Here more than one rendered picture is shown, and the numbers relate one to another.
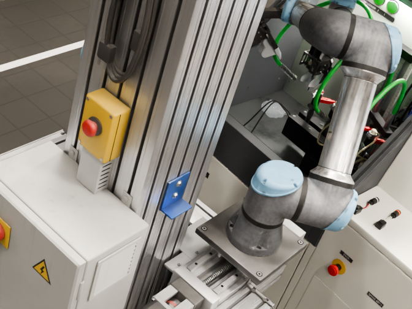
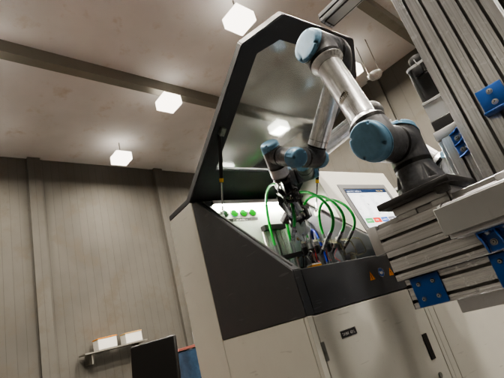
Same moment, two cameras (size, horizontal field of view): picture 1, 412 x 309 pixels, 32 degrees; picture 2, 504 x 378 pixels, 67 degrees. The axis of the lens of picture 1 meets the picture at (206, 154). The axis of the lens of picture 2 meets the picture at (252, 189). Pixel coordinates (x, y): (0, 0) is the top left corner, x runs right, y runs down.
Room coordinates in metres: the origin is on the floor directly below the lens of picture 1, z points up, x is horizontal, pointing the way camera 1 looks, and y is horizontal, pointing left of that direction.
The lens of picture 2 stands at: (1.89, 1.48, 0.79)
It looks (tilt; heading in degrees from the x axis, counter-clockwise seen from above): 20 degrees up; 284
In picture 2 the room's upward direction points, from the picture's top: 16 degrees counter-clockwise
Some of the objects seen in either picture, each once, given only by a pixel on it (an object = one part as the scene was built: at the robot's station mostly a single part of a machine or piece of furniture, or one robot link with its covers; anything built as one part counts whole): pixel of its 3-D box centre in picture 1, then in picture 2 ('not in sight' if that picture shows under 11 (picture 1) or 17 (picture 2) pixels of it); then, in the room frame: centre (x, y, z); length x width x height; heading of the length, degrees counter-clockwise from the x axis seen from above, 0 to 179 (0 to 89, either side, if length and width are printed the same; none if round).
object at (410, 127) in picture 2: not in sight; (402, 144); (1.69, 0.25, 1.20); 0.13 x 0.12 x 0.14; 55
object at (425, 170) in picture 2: not in sight; (418, 177); (1.68, 0.24, 1.09); 0.15 x 0.15 x 0.10
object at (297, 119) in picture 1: (324, 156); not in sight; (2.11, -0.40, 0.91); 0.34 x 0.10 x 0.15; 54
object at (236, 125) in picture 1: (252, 162); (358, 279); (1.98, -0.16, 0.87); 0.62 x 0.04 x 0.16; 54
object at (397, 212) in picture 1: (388, 219); not in sight; (1.77, -0.59, 0.99); 0.12 x 0.02 x 0.02; 147
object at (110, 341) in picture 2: not in sight; (105, 343); (8.44, -6.55, 1.45); 0.47 x 0.40 x 0.26; 61
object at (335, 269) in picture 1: (335, 268); not in sight; (1.69, -0.50, 0.80); 0.05 x 0.04 x 0.05; 54
